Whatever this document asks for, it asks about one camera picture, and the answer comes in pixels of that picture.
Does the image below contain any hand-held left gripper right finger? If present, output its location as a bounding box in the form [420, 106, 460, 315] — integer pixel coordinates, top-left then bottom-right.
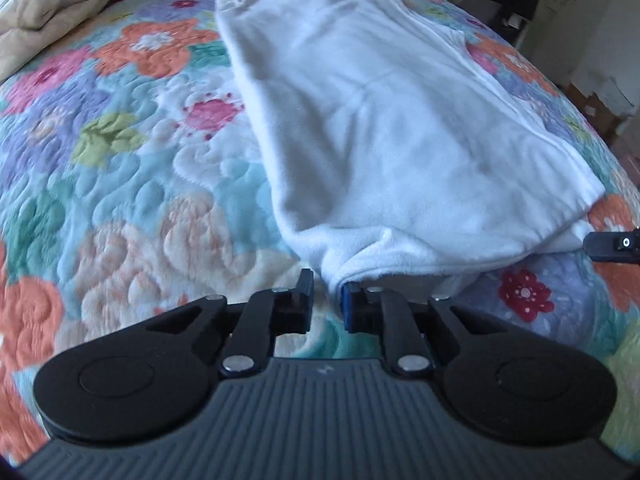
[340, 282, 495, 377]

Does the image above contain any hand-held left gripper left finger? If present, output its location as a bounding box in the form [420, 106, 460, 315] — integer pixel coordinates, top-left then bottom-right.
[145, 268, 316, 377]

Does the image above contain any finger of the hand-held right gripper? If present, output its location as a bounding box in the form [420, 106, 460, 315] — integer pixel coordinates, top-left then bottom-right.
[582, 226, 640, 264]

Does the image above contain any white polo shirt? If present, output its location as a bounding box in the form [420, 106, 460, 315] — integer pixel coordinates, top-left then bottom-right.
[215, 0, 607, 298]

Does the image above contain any cardboard box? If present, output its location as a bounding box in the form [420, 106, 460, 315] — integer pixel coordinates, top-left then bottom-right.
[564, 79, 632, 137]

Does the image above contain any floral quilted bedspread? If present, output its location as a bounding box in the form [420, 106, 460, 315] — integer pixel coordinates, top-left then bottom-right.
[0, 0, 640, 467]

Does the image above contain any beige comforter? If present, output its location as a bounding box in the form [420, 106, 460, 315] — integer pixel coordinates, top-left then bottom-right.
[0, 0, 157, 84]

